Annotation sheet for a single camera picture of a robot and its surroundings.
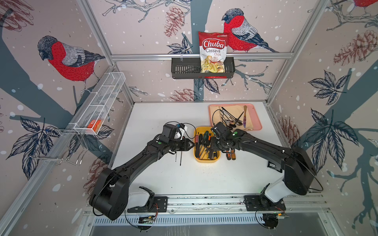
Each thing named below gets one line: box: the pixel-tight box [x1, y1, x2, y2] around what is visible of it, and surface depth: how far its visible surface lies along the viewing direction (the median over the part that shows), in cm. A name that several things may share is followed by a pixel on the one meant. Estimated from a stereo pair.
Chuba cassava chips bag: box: [198, 31, 229, 74], surface depth 85 cm
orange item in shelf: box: [87, 119, 102, 133], surface depth 67 cm
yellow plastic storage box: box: [193, 126, 221, 164], surface depth 93 cm
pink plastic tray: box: [208, 103, 263, 131], surface depth 113 cm
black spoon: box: [221, 106, 243, 126], surface depth 109 cm
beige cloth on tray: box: [209, 104, 254, 131], surface depth 113 cm
